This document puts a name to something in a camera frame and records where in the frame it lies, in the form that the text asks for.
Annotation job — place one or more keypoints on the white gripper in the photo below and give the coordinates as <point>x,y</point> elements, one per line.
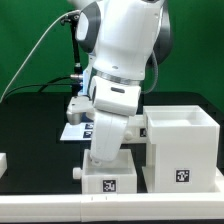
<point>107,136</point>

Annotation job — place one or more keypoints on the white front drawer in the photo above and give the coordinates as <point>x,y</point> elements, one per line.
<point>118,176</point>

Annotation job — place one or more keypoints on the white drawer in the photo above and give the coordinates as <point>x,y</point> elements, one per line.
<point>118,176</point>
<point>135,131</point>

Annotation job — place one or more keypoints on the white drawer cabinet box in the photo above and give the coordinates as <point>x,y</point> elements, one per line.
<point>181,149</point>

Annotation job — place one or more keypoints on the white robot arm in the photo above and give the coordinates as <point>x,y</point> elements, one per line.
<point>120,36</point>

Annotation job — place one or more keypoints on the white left fence block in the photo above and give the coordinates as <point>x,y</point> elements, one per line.
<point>3,164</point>

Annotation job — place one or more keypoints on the white marker base plate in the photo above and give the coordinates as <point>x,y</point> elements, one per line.
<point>82,131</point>

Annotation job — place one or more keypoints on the white front fence rail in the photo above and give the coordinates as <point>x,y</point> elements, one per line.
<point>112,207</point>

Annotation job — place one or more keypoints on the white fence rail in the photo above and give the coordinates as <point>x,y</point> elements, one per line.
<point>219,181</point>
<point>112,207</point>

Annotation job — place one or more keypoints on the white right fence rail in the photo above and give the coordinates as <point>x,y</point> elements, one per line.
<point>219,181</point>

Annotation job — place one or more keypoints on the black camera stand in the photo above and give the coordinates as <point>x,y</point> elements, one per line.
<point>77,77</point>

